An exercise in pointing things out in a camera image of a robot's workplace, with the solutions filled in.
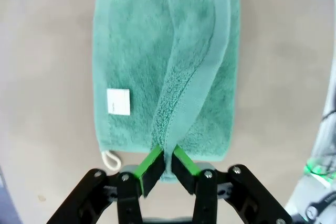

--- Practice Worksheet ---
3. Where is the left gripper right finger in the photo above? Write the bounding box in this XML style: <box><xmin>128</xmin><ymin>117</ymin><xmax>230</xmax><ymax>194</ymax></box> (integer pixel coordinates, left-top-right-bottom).
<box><xmin>171</xmin><ymin>144</ymin><xmax>293</xmax><ymax>224</ymax></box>

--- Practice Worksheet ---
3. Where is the green terry towel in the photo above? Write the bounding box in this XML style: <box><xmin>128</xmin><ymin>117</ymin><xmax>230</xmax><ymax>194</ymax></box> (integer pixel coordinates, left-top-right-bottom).
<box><xmin>92</xmin><ymin>0</ymin><xmax>241</xmax><ymax>183</ymax></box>

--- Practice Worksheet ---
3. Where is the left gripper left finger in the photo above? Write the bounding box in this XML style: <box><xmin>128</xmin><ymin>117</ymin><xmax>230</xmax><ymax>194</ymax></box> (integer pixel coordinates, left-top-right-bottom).
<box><xmin>46</xmin><ymin>144</ymin><xmax>165</xmax><ymax>224</ymax></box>

